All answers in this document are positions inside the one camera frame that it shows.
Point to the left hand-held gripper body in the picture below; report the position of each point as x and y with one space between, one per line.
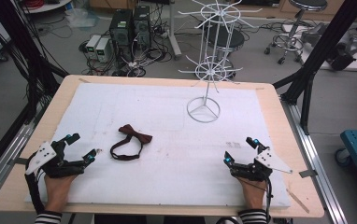
39 157

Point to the black device on white board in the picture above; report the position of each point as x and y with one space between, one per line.
341 53

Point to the wooden stick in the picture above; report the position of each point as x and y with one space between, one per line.
298 200

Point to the black metal frame post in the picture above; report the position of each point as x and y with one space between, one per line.
320 53
27 46

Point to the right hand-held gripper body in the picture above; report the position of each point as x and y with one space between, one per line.
270 160

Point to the person's right hand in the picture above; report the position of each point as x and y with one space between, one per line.
254 194

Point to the dark red bow tie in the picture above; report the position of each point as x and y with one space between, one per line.
134 135

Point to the white round table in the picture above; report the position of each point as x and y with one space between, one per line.
44 5

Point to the black computer tower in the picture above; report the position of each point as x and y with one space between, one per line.
122 31
141 25

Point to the white power supply box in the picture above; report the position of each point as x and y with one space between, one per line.
102 49
92 44

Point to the aluminium rail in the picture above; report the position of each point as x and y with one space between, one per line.
317 174
2 174

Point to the white foam mat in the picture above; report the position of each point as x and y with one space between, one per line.
167 174

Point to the chrome swivel stool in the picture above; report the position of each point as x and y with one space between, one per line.
292 40

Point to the black round stool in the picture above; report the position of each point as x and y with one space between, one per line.
226 39

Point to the person's left hand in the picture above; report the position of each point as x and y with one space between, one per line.
56 189

